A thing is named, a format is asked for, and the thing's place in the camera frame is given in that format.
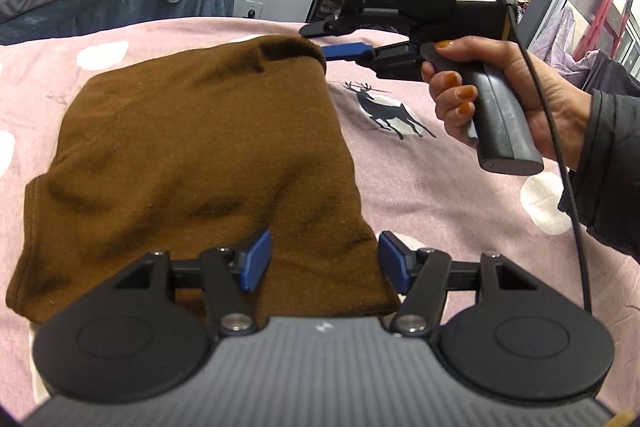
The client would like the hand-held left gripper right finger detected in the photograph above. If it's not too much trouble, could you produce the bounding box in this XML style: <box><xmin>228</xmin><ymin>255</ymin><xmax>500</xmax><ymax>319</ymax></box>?
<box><xmin>377</xmin><ymin>231</ymin><xmax>531</xmax><ymax>338</ymax></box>

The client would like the black cable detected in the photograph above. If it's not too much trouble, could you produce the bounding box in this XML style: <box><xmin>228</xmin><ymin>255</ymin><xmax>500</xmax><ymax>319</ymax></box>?
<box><xmin>500</xmin><ymin>0</ymin><xmax>596</xmax><ymax>314</ymax></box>

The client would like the red folding ladder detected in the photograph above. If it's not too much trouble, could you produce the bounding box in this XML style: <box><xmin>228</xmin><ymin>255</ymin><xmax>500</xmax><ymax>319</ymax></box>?
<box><xmin>574</xmin><ymin>0</ymin><xmax>637</xmax><ymax>62</ymax></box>

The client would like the person's right forearm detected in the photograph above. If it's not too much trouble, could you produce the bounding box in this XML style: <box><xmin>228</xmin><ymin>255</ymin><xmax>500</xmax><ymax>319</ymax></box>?
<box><xmin>556</xmin><ymin>89</ymin><xmax>640</xmax><ymax>266</ymax></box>

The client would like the brown knit garment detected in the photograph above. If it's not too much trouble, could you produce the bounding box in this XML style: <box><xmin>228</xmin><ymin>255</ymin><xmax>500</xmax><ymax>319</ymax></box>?
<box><xmin>5</xmin><ymin>34</ymin><xmax>403</xmax><ymax>325</ymax></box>

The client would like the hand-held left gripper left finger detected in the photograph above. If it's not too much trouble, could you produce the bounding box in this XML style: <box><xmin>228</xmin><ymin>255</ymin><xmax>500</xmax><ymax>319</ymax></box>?
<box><xmin>116</xmin><ymin>228</ymin><xmax>275</xmax><ymax>338</ymax></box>

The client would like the person's right hand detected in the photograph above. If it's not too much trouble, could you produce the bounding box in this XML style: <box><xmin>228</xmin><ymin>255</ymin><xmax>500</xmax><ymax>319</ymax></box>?
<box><xmin>421</xmin><ymin>36</ymin><xmax>594</xmax><ymax>160</ymax></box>

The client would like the grey hanging cloth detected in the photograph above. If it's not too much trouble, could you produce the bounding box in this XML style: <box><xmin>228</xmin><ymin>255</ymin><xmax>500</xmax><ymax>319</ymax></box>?
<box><xmin>529</xmin><ymin>6</ymin><xmax>587</xmax><ymax>74</ymax></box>

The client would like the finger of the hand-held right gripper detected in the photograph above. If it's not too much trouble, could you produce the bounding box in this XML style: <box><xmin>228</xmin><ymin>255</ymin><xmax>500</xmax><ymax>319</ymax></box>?
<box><xmin>322</xmin><ymin>41</ymin><xmax>426</xmax><ymax>84</ymax></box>
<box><xmin>299</xmin><ymin>7</ymin><xmax>411</xmax><ymax>40</ymax></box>

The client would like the pink dotted bed sheet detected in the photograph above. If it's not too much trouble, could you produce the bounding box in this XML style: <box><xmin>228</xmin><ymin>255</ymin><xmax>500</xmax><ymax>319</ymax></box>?
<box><xmin>0</xmin><ymin>16</ymin><xmax>640</xmax><ymax>427</ymax></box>

